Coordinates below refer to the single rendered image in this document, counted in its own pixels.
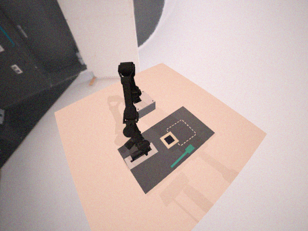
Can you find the beige square tile with black centre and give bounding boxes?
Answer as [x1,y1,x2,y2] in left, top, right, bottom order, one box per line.
[160,132,179,149]

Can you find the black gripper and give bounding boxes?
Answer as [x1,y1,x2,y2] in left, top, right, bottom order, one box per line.
[131,130,150,156]

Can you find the dark grey flat mat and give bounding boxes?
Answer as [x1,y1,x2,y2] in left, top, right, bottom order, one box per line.
[118,106,214,194]

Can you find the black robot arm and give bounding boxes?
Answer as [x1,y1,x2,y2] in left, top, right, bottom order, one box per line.
[118,62,141,150]

